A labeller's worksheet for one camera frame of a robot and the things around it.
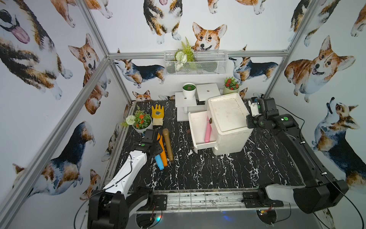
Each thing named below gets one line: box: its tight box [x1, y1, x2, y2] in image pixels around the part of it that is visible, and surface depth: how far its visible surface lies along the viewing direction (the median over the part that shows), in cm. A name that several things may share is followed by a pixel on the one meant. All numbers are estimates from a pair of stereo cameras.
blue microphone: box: [154, 154, 165, 171], surface depth 81 cm
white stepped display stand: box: [174, 83, 221, 122], surface depth 102 cm
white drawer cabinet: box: [207, 92, 254, 156], surface depth 84 cm
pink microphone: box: [204, 115, 213, 144], surface depth 90 cm
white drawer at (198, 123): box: [187, 110, 219, 154], surface depth 94 cm
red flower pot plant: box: [222, 76, 242, 95], surface depth 96 cm
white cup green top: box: [182, 82, 197, 99], surface depth 100 cm
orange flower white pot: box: [120, 109, 153, 133], surface depth 92 cm
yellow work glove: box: [151, 104, 165, 126], surface depth 112 cm
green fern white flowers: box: [173, 36, 195, 71], surface depth 84 cm
